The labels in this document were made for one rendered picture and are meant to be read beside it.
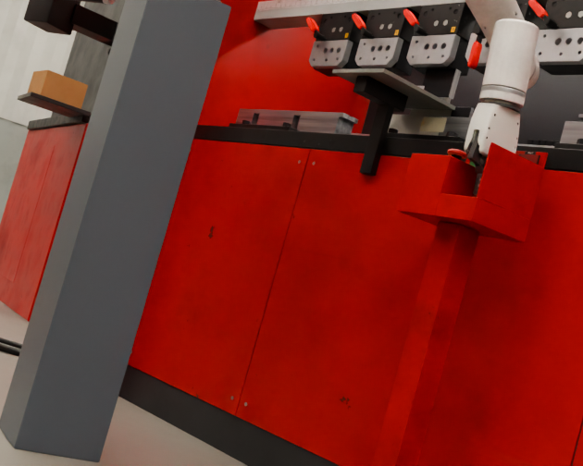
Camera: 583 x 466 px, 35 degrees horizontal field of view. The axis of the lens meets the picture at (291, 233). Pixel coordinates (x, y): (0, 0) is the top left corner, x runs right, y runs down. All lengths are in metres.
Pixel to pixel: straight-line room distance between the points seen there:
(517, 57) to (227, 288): 1.15
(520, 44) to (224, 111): 1.43
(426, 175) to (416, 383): 0.40
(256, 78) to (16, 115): 6.30
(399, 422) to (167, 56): 0.88
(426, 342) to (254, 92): 1.52
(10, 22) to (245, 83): 6.38
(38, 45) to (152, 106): 7.42
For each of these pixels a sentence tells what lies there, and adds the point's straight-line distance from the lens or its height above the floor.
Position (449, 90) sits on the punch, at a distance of 2.42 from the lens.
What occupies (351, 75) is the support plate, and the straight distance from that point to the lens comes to 2.30.
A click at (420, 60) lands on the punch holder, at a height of 1.11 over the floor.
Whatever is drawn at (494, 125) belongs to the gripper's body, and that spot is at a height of 0.85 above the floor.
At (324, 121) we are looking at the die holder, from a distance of 2.68.
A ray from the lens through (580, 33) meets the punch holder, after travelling 2.20.
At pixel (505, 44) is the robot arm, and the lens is 1.83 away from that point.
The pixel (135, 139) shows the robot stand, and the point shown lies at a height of 0.66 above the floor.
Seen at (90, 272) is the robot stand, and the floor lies 0.38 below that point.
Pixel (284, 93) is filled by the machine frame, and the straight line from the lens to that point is 3.20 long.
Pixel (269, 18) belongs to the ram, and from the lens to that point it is 3.05.
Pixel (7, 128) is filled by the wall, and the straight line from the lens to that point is 9.26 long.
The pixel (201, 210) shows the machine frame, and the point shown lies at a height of 0.61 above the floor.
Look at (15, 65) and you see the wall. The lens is 9.30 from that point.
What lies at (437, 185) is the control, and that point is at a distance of 1.81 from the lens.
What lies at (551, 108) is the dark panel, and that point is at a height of 1.17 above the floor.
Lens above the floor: 0.44
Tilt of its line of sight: 4 degrees up
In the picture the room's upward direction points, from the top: 16 degrees clockwise
